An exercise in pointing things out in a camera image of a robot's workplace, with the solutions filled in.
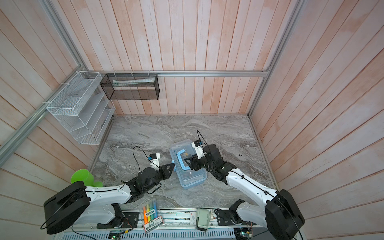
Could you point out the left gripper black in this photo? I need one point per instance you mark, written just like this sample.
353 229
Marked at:
165 171

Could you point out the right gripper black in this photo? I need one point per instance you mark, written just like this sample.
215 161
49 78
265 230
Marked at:
194 161

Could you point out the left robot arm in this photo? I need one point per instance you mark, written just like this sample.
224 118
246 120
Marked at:
79 204

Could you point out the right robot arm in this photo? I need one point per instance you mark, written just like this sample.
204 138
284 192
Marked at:
274 210

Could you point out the highlighter marker pack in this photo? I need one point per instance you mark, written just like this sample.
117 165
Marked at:
151 216

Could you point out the white green electronic box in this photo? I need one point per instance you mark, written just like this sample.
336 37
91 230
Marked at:
202 219

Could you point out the green plastic cup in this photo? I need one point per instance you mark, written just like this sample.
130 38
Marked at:
85 176

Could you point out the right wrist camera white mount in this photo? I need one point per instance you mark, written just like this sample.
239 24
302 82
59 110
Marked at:
198 146

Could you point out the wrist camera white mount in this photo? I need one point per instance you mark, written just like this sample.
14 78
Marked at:
198 146
154 161

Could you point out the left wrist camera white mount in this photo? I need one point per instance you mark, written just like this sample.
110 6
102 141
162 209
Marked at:
154 161

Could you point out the aluminium front rail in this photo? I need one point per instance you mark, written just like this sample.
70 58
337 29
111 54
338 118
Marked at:
172 218

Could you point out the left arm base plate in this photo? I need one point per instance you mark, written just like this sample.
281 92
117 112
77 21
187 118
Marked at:
125 220

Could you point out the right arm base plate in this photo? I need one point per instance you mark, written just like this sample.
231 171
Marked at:
229 218

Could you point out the black wire mesh basket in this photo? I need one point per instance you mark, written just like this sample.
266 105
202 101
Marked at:
131 87

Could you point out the white wire mesh shelf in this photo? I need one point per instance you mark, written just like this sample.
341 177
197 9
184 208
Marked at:
83 111

